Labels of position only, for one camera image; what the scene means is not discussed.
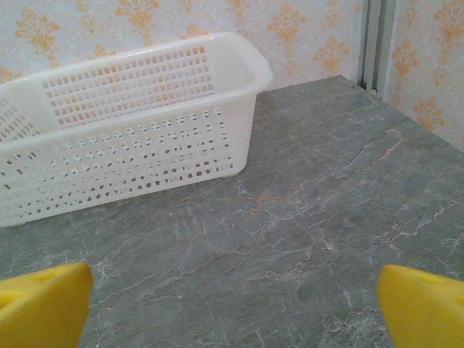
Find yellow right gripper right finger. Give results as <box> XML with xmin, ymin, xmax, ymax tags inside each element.
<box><xmin>376</xmin><ymin>263</ymin><xmax>464</xmax><ymax>348</ymax></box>

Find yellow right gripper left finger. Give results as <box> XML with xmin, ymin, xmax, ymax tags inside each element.
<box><xmin>0</xmin><ymin>262</ymin><xmax>94</xmax><ymax>348</ymax></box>

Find white perforated plastic basket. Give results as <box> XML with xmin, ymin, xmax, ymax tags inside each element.
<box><xmin>0</xmin><ymin>31</ymin><xmax>274</xmax><ymax>228</ymax></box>

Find aluminium corner post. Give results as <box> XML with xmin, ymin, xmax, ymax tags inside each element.
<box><xmin>357</xmin><ymin>0</ymin><xmax>399</xmax><ymax>97</ymax></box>

